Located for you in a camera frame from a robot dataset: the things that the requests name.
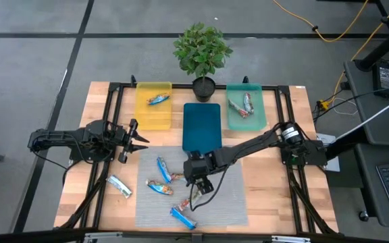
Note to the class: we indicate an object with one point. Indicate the dark grey desk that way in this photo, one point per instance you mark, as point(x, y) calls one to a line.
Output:
point(370, 189)
point(360, 111)

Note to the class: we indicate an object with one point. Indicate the teal translucent plastic bin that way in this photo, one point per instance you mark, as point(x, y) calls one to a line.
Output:
point(248, 123)

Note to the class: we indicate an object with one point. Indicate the red green Chewy bar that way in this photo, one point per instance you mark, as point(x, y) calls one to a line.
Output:
point(186, 203)
point(248, 103)
point(238, 108)

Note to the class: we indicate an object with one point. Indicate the white sheet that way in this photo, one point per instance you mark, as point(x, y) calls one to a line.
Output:
point(326, 138)

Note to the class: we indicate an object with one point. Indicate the black power adapter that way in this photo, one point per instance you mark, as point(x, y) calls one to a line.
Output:
point(385, 81)

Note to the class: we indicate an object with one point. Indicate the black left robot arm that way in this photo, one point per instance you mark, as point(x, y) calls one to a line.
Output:
point(63, 138)

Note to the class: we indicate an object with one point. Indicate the silver frame bracket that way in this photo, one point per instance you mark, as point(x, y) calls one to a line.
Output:
point(290, 239)
point(103, 237)

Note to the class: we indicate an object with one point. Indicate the green leafy artificial plant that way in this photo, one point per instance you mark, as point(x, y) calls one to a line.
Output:
point(201, 50)

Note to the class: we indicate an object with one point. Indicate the crinkled red orange granola bar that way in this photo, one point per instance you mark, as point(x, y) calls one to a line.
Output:
point(177, 176)

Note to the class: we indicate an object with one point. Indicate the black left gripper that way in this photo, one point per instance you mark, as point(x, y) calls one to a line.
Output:
point(124, 141)

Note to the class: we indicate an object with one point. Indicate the black desk leg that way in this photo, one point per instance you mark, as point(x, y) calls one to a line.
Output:
point(383, 47)

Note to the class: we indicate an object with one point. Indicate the yellow translucent plastic bin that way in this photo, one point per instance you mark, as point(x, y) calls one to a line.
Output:
point(152, 118)

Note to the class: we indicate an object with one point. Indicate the blue plastic bin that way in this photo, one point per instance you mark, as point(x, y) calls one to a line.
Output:
point(201, 128)

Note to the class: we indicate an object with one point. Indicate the black plant pot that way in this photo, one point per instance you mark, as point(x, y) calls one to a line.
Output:
point(203, 89)

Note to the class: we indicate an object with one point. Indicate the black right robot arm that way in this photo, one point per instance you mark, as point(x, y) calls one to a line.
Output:
point(255, 143)

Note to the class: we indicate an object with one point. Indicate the black aluminium table frame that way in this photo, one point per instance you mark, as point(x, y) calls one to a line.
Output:
point(181, 85)

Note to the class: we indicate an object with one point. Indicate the blue orange granola bar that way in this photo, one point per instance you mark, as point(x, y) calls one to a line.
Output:
point(159, 187)
point(158, 99)

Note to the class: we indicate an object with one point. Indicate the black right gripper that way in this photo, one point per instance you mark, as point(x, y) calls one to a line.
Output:
point(198, 167)

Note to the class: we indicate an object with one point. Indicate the grey woven table mat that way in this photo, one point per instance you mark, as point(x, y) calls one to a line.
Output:
point(221, 202)

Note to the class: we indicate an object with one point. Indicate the blue granola bar silver end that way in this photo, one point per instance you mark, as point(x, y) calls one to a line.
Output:
point(183, 218)

